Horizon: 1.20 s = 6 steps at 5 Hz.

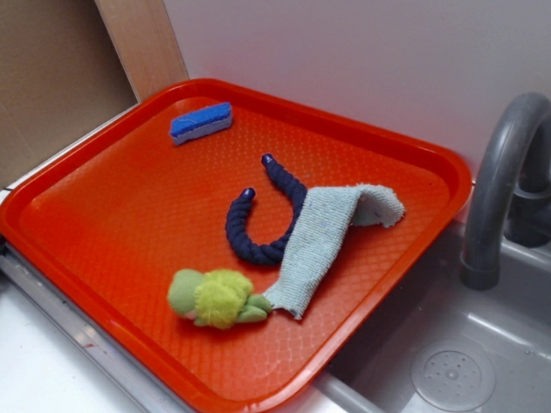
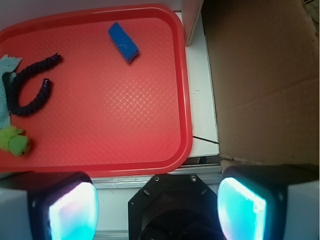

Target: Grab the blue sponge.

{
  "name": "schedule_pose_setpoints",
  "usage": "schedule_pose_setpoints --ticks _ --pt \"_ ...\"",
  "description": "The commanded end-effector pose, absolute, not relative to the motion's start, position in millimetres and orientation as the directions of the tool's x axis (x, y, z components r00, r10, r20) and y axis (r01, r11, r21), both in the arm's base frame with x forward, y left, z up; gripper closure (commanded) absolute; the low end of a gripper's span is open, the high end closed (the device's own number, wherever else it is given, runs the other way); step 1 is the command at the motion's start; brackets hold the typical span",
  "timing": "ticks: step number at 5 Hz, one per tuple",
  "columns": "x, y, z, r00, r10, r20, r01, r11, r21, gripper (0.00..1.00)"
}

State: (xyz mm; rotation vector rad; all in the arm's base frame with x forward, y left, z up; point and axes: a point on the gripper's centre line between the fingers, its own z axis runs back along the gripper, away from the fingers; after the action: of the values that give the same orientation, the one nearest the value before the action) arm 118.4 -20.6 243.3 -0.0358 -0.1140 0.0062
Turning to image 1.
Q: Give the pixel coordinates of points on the light blue towel cloth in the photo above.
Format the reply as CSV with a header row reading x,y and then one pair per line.
x,y
318,236

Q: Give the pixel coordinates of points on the blue sponge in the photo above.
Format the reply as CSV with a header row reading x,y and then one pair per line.
x,y
201,123

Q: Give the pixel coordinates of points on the grey plastic faucet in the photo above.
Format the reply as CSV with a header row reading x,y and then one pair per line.
x,y
511,198

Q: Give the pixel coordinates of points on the green plush toy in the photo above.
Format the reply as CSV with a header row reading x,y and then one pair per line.
x,y
218,299

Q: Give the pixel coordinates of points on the grey plastic sink basin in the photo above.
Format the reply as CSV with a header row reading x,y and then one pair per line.
x,y
434,345

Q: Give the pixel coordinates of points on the wooden board panel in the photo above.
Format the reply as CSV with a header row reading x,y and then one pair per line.
x,y
145,43

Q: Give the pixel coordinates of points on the orange plastic tray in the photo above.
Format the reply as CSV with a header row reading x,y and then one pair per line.
x,y
110,222

